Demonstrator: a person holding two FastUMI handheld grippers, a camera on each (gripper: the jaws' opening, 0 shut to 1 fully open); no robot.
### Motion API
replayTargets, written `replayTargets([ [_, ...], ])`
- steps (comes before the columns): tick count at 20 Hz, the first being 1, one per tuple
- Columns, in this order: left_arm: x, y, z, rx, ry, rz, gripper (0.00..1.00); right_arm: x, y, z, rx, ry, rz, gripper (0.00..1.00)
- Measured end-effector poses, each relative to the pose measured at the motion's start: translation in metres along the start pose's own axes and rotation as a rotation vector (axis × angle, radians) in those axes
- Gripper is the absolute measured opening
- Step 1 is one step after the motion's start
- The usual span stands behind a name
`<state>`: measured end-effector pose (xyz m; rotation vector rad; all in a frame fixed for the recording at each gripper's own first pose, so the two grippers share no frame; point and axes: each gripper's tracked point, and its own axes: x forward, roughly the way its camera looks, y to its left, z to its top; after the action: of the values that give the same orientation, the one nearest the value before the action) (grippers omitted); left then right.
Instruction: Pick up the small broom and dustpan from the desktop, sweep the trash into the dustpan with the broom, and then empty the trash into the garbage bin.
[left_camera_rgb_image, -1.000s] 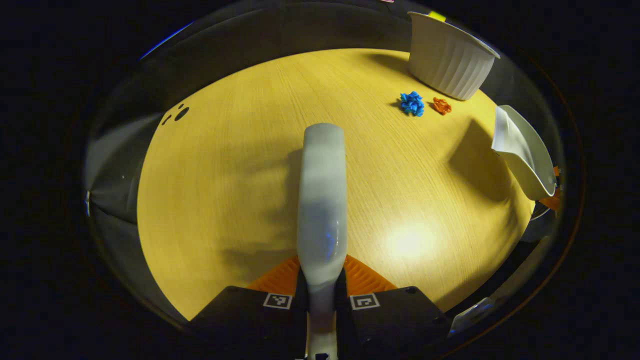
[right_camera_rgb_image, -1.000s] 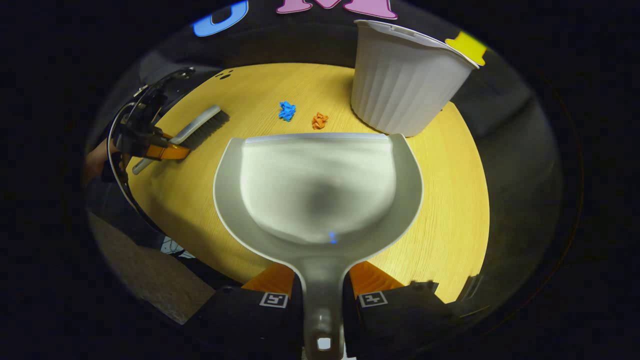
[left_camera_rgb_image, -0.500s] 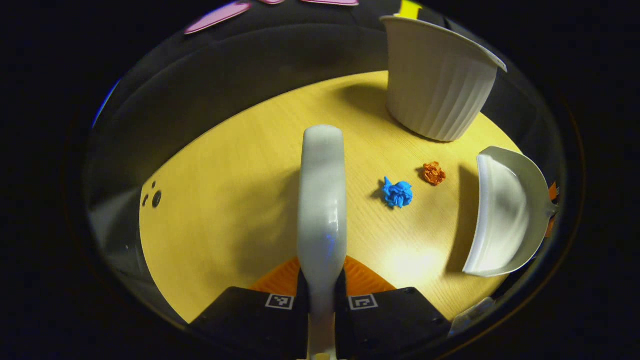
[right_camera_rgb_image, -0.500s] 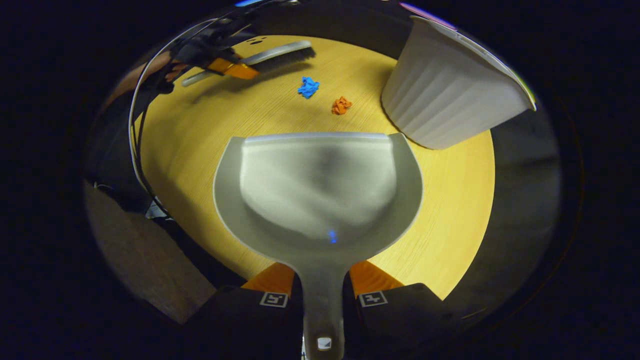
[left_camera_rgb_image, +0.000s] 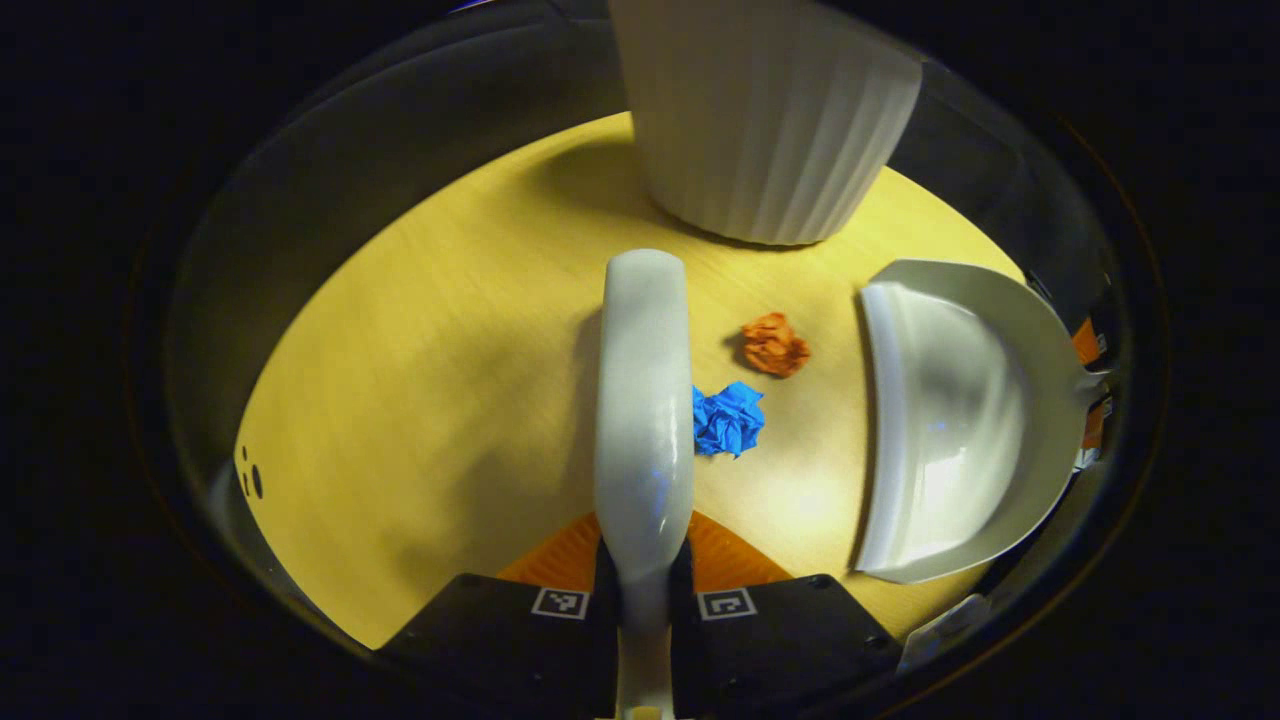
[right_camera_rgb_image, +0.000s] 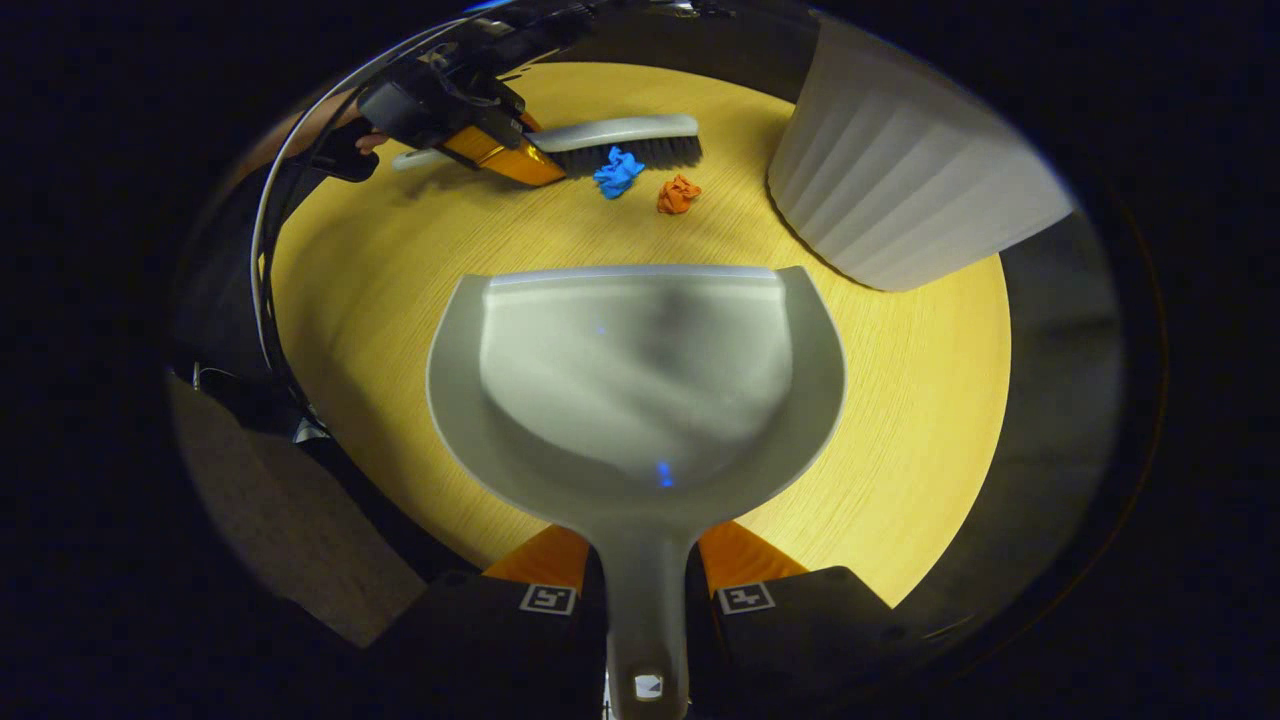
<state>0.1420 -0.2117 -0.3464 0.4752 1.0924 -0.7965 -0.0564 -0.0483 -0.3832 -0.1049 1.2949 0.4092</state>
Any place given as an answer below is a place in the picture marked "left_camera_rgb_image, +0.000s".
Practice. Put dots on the white dustpan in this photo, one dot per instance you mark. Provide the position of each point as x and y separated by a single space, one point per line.
960 420

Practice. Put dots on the wooden desktop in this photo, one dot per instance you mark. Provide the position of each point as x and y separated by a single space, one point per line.
450 350

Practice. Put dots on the blue paper trash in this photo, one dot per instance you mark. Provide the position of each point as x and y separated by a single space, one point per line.
728 420

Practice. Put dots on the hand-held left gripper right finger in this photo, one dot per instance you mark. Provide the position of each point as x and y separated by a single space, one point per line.
780 640

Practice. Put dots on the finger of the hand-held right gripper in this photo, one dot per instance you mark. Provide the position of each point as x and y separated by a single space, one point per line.
1095 425
1087 342

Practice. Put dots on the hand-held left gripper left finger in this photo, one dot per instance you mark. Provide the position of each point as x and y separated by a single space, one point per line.
500 640

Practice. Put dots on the orange paper trash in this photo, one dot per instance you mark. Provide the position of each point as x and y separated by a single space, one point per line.
775 345

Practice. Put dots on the white ribbed garbage bin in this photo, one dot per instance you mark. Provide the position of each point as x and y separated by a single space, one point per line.
760 110

